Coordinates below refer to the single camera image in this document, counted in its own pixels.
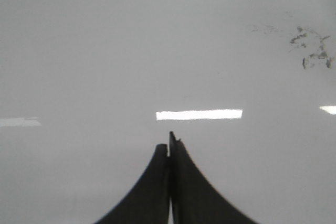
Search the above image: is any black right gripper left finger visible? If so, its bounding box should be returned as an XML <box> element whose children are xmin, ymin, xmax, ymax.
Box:
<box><xmin>97</xmin><ymin>144</ymin><xmax>170</xmax><ymax>224</ymax></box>

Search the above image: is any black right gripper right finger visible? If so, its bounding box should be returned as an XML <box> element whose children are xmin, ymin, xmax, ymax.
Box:
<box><xmin>169</xmin><ymin>131</ymin><xmax>255</xmax><ymax>223</ymax></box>

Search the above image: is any white glossy whiteboard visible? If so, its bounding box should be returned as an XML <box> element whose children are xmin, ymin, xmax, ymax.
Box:
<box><xmin>1</xmin><ymin>0</ymin><xmax>335</xmax><ymax>223</ymax></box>

